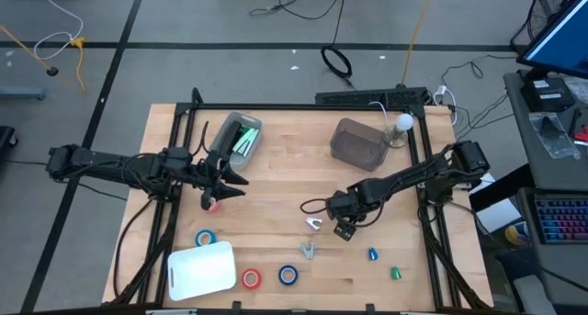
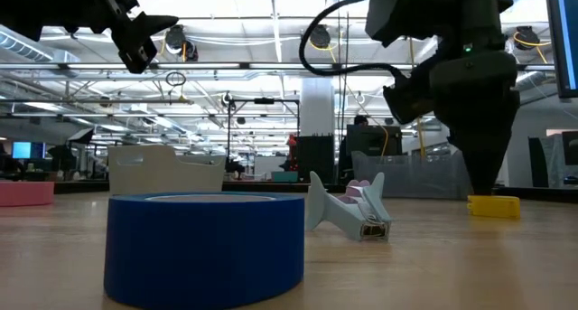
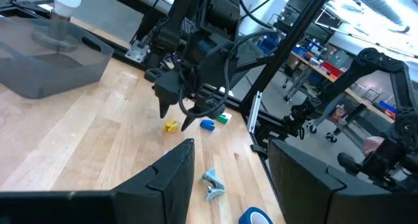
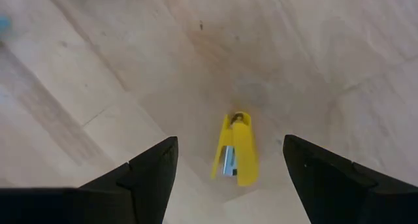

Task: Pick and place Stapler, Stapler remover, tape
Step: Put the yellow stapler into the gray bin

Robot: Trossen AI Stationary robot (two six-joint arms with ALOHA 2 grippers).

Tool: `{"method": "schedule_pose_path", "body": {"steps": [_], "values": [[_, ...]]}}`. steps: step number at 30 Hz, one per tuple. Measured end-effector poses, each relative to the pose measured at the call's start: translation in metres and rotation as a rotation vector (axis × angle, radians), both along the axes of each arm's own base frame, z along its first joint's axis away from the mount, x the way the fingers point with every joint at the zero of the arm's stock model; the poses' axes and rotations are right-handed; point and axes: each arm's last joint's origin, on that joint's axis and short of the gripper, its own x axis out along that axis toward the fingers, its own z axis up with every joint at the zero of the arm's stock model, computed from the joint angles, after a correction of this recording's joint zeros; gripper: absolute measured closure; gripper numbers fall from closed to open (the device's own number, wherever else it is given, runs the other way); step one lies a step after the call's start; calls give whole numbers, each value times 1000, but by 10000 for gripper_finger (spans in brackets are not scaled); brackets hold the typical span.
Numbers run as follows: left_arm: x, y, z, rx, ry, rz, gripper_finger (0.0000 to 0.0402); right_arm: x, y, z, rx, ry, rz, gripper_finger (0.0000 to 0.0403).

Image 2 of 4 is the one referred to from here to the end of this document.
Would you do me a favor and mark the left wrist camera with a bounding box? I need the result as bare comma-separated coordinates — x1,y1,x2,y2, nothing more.
116,37,153,75

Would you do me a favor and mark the pink tape roll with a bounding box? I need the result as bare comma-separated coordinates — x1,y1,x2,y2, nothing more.
0,181,55,208

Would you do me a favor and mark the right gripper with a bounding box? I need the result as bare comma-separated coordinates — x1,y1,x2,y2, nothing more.
426,51,521,197

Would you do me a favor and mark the teal box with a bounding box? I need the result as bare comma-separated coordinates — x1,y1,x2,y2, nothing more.
270,170,300,183

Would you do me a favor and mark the pale translucent storage bin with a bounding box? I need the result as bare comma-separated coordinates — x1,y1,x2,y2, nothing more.
107,144,227,196

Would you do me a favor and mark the yellow staple remover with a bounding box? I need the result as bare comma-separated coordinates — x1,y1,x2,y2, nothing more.
466,194,522,220

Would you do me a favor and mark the grey-blue staple remover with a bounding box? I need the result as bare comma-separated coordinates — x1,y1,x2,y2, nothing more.
305,170,393,242

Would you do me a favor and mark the black aluminium table frame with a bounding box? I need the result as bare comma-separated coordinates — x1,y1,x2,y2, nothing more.
52,179,578,201

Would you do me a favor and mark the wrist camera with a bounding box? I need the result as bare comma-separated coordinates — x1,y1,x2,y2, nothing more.
116,37,153,75
382,72,437,125

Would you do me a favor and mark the computer monitor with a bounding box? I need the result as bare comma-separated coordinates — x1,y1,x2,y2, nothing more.
544,0,578,99

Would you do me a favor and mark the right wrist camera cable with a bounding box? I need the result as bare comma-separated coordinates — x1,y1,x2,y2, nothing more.
298,0,410,85

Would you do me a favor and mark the smoky grey storage bin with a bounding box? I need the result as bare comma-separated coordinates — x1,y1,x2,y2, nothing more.
351,149,474,201

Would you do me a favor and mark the white pillar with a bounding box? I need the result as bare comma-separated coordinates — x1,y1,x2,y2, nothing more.
300,77,336,137

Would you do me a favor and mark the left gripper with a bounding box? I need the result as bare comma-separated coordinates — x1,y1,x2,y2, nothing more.
58,0,181,42

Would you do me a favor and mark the yellow cable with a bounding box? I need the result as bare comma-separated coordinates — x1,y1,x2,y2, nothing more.
414,115,428,160

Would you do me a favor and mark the black studio light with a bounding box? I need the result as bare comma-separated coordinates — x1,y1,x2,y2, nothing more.
67,127,96,146

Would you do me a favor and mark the silver white clip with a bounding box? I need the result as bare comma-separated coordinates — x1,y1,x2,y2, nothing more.
345,179,372,207

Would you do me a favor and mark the distant blue screen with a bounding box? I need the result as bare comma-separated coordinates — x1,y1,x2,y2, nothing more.
12,141,46,160

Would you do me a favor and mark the dark blue tape roll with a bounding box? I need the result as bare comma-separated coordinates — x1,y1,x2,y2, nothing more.
103,191,306,310

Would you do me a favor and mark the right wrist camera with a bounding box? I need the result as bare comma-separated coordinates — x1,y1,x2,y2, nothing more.
382,72,437,125

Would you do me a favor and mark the black stand frame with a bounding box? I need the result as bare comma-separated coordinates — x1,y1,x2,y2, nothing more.
225,97,303,175

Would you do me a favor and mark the black monitor back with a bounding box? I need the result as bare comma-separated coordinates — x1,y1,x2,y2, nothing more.
346,124,404,157

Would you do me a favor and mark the black cabinet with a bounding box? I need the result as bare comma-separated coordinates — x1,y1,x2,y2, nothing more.
295,135,336,184

